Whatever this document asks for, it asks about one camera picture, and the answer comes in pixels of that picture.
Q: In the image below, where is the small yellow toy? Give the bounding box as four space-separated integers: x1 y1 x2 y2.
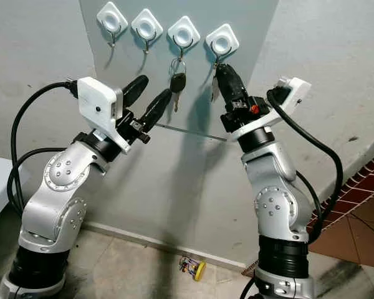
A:
179 255 207 282

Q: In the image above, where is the black car key with ring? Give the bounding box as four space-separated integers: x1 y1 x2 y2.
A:
170 58 188 113

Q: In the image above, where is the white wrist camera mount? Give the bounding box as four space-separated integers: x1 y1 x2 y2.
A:
77 76 130 154
228 76 312 143

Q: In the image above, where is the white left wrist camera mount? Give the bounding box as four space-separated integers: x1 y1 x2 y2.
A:
77 76 130 154

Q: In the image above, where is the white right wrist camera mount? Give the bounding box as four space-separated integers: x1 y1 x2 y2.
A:
228 76 312 143

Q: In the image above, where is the silver key with ring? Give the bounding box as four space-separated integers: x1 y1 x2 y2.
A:
209 62 221 103

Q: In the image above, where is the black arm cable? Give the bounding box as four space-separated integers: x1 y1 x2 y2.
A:
267 89 345 236
10 80 82 216

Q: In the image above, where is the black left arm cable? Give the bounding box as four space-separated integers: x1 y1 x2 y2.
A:
10 80 82 216

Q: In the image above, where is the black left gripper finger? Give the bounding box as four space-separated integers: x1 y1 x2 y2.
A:
122 75 149 108
140 88 173 131

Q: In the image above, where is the white square wall hook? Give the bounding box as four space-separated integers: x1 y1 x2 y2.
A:
167 16 201 61
97 2 128 47
205 24 240 65
131 8 164 55

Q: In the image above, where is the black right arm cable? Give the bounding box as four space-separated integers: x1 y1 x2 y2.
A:
267 89 345 236

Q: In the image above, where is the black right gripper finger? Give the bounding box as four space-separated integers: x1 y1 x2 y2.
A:
228 65 251 107
214 63 240 110

